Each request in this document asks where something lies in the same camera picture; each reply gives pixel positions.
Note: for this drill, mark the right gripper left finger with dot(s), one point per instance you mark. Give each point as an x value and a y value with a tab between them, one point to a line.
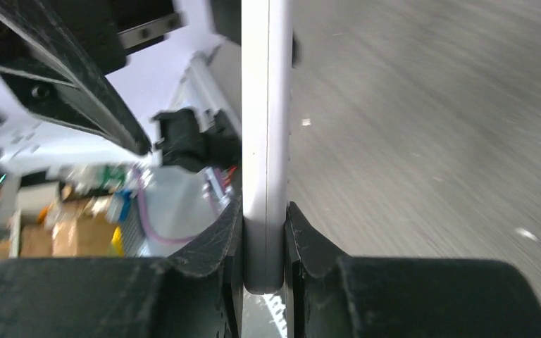
196	292

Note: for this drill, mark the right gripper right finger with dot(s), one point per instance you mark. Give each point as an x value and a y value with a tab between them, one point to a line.
330	293

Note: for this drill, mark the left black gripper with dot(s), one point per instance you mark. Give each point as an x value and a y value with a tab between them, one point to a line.
55	55

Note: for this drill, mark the white remote control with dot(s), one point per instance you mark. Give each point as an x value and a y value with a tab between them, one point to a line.
266	85

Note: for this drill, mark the cardboard boxes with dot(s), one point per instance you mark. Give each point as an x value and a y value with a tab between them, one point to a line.
73	228

